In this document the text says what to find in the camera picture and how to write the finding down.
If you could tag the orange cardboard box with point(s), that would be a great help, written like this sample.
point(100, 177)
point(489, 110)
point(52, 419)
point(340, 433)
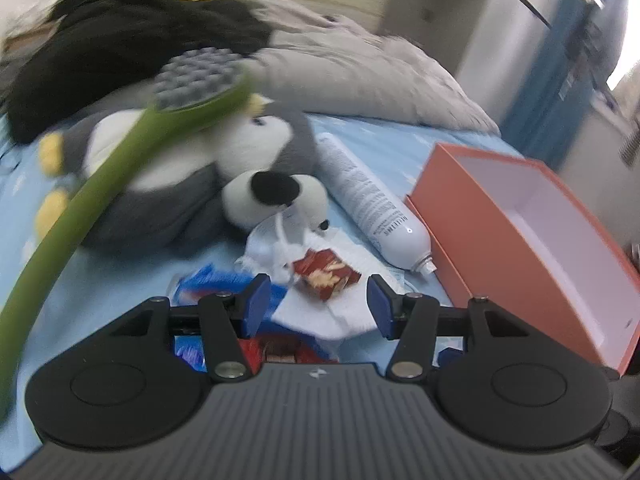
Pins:
point(475, 240)

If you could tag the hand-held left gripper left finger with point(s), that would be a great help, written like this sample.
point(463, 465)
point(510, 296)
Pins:
point(257, 305)

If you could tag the grey quilt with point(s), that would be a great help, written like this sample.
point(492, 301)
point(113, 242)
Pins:
point(350, 75)

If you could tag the red snack packet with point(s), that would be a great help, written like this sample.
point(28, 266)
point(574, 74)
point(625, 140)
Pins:
point(325, 275)

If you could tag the white cloth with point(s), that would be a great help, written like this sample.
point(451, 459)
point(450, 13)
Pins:
point(320, 315)

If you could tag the blue curtain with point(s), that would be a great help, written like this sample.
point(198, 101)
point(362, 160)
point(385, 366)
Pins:
point(550, 85)

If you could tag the grey white penguin plush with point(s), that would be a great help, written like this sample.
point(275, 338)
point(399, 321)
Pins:
point(175, 200)

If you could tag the dark red packet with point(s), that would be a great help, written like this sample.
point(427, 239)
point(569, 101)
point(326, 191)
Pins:
point(300, 352)

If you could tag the blue striped packet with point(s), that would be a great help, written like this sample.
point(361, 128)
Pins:
point(205, 280)

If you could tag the small white black plush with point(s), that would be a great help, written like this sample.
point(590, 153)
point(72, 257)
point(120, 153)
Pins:
point(250, 205)

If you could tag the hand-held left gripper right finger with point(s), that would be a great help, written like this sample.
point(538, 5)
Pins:
point(378, 305)

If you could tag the white spray bottle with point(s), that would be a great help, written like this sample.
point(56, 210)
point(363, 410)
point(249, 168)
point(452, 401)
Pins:
point(370, 200)

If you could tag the black clothing pile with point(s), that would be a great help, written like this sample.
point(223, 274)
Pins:
point(100, 55)

